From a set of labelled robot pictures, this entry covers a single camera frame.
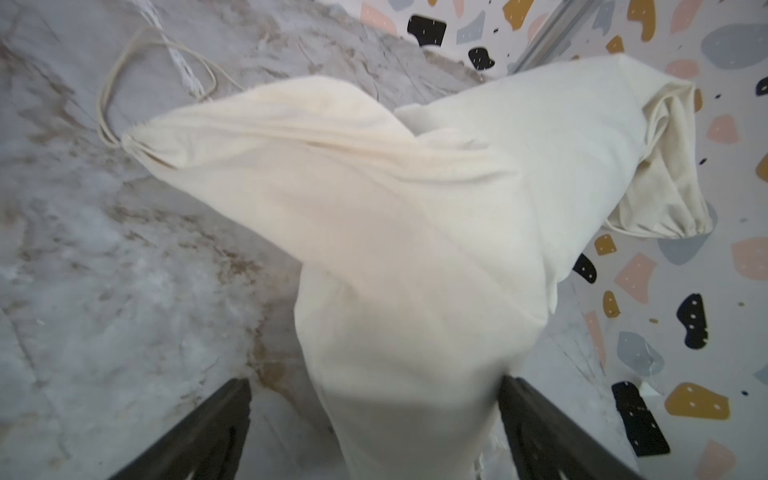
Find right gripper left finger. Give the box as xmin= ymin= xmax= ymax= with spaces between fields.
xmin=111 ymin=379 xmax=252 ymax=480

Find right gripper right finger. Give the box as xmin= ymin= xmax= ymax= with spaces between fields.
xmin=498 ymin=376 xmax=641 ymax=480

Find cream drawstring soil bag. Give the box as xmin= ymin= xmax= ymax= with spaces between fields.
xmin=95 ymin=26 xmax=550 ymax=480

